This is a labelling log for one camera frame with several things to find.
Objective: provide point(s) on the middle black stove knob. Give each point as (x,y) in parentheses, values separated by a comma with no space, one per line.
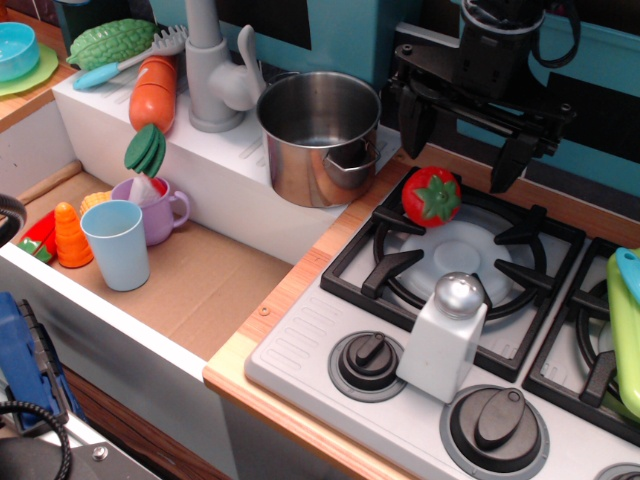
(494,433)

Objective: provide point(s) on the yellow toy corn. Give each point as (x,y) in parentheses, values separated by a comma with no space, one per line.
(92,200)

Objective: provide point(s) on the white toy stove top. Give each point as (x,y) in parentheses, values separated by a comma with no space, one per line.
(292,362)

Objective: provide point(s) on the white salt shaker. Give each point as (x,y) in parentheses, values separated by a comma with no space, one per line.
(444,339)

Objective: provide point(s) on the green plastic container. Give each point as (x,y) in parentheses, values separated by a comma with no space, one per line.
(624,318)

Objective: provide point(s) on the black burner grate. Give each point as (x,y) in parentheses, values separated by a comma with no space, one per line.
(521,256)
(575,369)

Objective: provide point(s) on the left black burner grate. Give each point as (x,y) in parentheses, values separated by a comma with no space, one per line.
(521,256)

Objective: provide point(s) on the red toy chili pepper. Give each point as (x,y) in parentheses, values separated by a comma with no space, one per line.
(39,241)

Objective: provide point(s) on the small orange toy carrot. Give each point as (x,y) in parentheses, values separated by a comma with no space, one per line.
(73,249)

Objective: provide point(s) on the grey toy faucet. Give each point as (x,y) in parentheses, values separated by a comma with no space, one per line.
(220,90)

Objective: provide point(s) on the stainless steel pot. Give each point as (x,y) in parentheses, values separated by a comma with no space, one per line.
(319,136)

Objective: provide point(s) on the purple plastic mug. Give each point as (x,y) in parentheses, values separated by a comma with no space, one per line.
(163,210)

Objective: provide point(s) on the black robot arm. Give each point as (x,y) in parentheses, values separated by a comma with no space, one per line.
(486,81)

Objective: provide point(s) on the green toy bitter gourd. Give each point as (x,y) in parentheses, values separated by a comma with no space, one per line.
(113,41)

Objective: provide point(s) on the left black stove knob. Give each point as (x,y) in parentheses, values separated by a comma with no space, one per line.
(363,367)

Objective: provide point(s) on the black stove knob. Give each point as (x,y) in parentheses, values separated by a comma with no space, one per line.
(363,367)
(494,433)

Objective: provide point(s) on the blue plastic bowl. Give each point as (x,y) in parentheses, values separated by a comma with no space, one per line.
(19,50)

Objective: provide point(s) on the right grey stove knob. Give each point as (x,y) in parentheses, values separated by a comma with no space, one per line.
(620,471)

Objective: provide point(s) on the green plastic plate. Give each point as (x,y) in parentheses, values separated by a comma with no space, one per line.
(46,67)

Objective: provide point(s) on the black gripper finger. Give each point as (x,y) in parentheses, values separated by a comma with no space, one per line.
(514,157)
(417,120)

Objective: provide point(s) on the blue clamp device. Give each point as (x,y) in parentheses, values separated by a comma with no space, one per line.
(30,364)

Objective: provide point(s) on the light blue plastic utensil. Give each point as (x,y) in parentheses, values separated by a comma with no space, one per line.
(628,264)

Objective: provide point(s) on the right black burner grate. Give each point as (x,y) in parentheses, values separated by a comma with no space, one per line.
(575,369)

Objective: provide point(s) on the light blue plastic cup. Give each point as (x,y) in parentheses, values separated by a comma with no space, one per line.
(115,232)

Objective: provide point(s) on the grey blue pasta spoon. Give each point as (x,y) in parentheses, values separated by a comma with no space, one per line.
(166,43)

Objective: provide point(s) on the red toy strawberry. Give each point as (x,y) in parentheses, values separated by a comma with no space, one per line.
(431,197)

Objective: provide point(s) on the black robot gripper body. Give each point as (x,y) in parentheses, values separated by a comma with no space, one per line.
(486,79)

